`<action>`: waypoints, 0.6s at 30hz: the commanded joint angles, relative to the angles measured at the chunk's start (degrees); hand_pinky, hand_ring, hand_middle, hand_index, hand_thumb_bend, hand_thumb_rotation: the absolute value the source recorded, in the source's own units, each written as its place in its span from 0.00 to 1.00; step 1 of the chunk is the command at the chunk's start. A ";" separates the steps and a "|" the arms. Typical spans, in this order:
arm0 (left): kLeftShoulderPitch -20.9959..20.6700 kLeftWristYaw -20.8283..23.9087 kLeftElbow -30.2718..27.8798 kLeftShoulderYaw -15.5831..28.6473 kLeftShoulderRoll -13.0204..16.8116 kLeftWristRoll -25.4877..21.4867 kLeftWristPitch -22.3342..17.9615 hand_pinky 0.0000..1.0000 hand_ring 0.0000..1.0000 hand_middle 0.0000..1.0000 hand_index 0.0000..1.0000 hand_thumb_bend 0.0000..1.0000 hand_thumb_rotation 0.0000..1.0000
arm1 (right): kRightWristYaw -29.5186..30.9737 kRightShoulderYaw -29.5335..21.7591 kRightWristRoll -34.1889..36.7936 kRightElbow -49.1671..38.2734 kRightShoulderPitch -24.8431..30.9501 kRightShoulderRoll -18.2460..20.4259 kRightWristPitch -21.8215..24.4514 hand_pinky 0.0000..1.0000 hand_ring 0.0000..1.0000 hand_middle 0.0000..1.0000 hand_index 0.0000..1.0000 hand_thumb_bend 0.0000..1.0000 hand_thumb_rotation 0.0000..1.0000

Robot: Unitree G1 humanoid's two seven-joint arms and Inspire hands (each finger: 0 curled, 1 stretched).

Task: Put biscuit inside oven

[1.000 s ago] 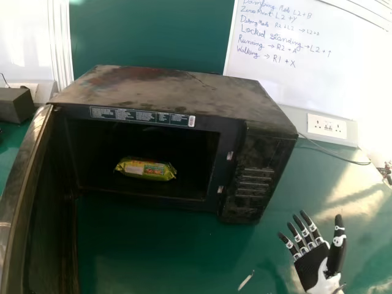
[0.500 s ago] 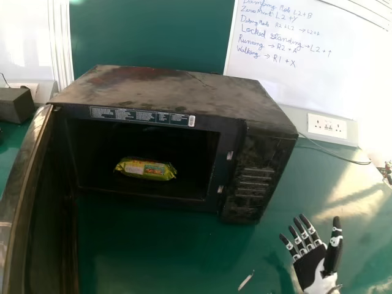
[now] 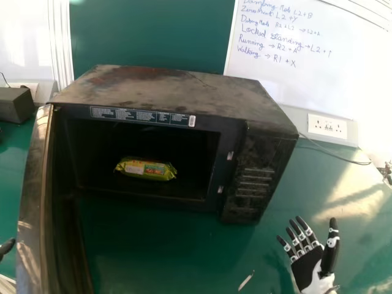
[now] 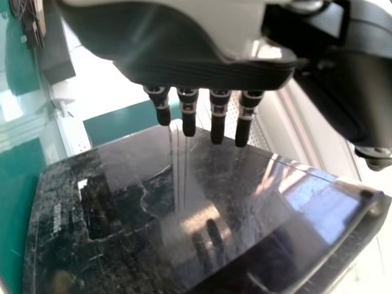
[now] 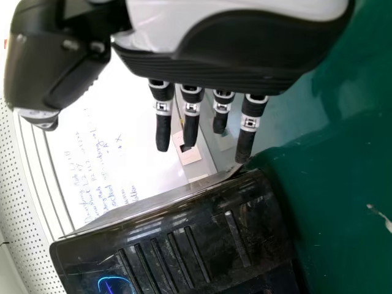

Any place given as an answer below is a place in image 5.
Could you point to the black oven with glass door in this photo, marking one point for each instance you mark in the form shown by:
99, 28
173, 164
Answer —
199, 232

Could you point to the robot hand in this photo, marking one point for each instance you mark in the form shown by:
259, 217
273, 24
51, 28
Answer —
232, 46

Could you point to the small white box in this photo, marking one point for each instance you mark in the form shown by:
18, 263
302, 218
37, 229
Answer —
191, 156

